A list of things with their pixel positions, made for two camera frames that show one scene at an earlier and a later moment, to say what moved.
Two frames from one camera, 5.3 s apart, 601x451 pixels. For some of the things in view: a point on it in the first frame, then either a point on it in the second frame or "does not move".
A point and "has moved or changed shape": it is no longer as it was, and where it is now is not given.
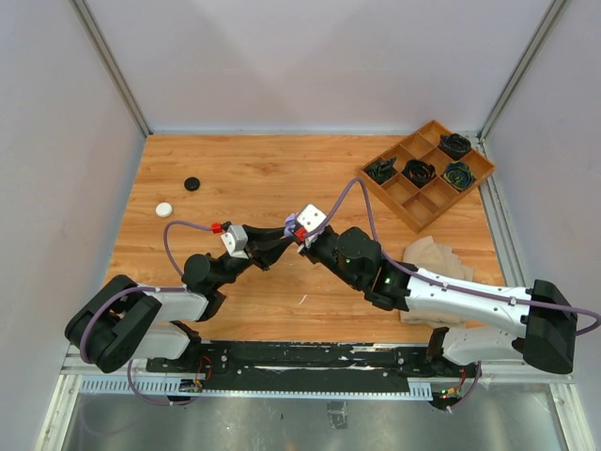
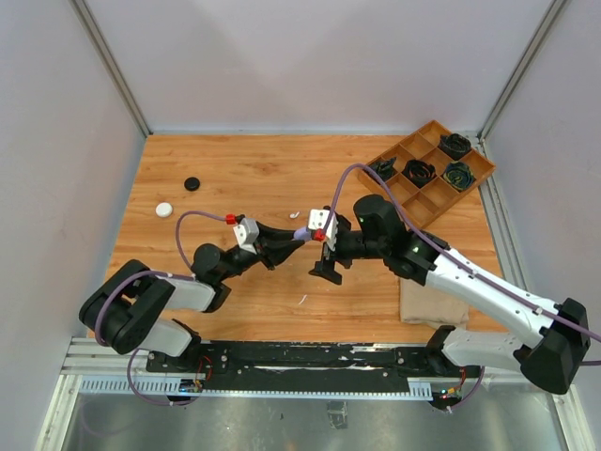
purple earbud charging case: [290, 223] has moved or changed shape
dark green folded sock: [381, 170] does not move
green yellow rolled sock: [458, 175] does not move
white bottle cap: [163, 209] does not move
